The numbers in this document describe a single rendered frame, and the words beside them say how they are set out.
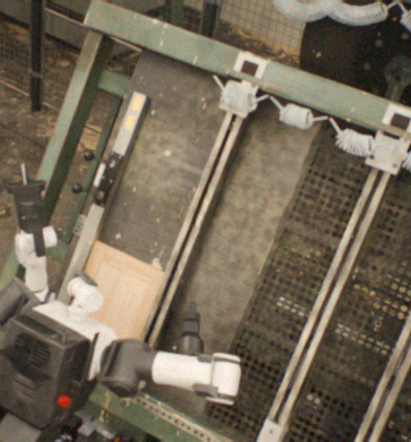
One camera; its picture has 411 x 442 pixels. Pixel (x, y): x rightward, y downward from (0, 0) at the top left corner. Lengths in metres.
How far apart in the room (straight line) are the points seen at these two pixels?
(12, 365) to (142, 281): 0.68
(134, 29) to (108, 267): 0.83
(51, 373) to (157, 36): 1.20
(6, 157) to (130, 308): 3.01
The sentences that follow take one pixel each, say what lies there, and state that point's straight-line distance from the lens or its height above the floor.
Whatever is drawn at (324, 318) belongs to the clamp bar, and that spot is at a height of 1.35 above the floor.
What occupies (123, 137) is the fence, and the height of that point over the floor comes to 1.58.
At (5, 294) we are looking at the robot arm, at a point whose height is 1.35.
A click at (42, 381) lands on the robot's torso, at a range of 2.39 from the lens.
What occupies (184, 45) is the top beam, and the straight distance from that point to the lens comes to 2.84.
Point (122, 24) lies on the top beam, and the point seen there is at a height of 1.92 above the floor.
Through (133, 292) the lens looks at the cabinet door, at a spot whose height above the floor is 1.14.
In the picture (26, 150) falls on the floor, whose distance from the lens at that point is 5.88.
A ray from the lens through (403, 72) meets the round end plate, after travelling 3.11.
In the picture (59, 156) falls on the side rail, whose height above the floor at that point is 1.45.
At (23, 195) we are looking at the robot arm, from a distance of 2.64.
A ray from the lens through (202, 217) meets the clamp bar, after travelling 2.77.
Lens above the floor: 3.05
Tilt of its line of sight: 36 degrees down
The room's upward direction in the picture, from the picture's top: 8 degrees clockwise
